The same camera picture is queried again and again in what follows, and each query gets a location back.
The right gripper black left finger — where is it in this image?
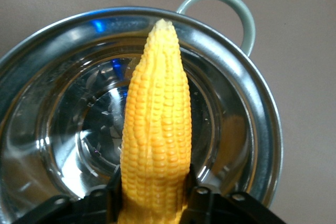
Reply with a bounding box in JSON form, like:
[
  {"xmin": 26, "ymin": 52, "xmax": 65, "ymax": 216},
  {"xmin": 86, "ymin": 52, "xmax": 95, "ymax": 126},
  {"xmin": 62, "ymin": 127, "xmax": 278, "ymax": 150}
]
[{"xmin": 13, "ymin": 165, "xmax": 123, "ymax": 224}]

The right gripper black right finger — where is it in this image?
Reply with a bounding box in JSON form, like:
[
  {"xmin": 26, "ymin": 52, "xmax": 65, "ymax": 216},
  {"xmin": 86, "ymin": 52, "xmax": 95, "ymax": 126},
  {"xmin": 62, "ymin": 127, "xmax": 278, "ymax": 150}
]
[{"xmin": 183, "ymin": 163, "xmax": 287, "ymax": 224}]

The yellow corn cob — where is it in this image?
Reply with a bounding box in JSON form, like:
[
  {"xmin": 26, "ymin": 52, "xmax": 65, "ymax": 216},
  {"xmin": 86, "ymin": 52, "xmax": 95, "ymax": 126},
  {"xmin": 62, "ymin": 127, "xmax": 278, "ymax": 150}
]
[{"xmin": 117, "ymin": 18, "xmax": 193, "ymax": 224}]

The sage green electric pot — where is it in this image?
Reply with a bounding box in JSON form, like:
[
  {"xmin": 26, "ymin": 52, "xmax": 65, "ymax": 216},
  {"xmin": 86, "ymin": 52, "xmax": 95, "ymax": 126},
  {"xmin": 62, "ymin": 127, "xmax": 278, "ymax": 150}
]
[{"xmin": 0, "ymin": 0, "xmax": 284, "ymax": 224}]

